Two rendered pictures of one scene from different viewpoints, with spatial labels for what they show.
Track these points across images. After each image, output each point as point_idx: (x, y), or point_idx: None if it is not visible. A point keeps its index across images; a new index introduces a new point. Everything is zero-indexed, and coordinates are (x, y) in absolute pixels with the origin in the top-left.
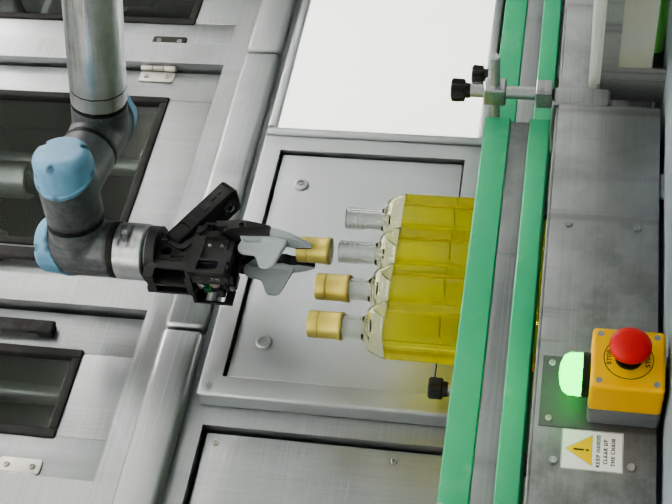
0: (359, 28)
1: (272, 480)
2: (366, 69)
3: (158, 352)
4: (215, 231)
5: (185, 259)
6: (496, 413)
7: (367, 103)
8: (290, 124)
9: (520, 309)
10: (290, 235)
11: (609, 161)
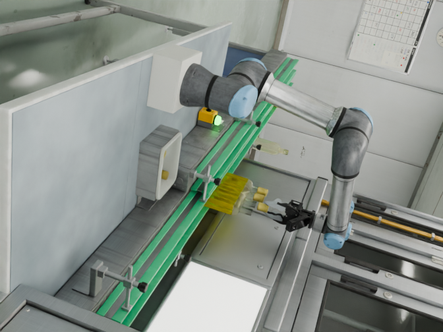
0: (224, 323)
1: (275, 209)
2: (225, 302)
3: (309, 235)
4: (294, 209)
5: (302, 211)
6: (232, 134)
7: (229, 287)
8: (262, 288)
9: (220, 143)
10: (271, 201)
11: (184, 154)
